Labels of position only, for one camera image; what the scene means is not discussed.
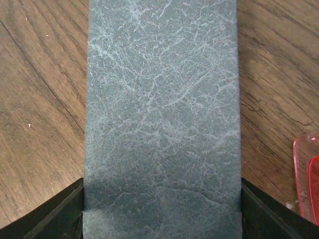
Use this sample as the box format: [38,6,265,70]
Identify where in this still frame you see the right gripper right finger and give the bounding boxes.
[241,178,319,239]

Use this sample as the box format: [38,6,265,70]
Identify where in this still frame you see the red transparent sunglasses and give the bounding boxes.
[293,132,319,225]

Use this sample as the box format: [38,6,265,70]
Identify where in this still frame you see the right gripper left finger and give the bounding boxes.
[0,178,84,239]

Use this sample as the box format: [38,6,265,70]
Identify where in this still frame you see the teal glasses case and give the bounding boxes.
[83,0,242,239]

